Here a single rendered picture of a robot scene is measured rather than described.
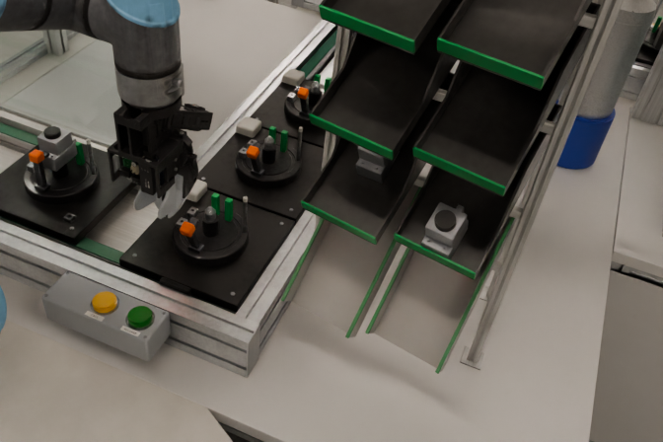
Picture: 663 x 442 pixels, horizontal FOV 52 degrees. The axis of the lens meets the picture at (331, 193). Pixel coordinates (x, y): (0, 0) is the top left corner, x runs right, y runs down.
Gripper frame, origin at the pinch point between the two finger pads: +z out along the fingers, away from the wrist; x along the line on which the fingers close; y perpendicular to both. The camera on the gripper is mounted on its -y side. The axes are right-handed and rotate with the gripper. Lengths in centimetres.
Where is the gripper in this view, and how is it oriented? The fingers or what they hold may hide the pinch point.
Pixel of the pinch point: (170, 206)
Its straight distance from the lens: 99.6
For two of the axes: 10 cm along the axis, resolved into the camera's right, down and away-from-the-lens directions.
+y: -3.8, 5.8, -7.2
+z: -1.0, 7.5, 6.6
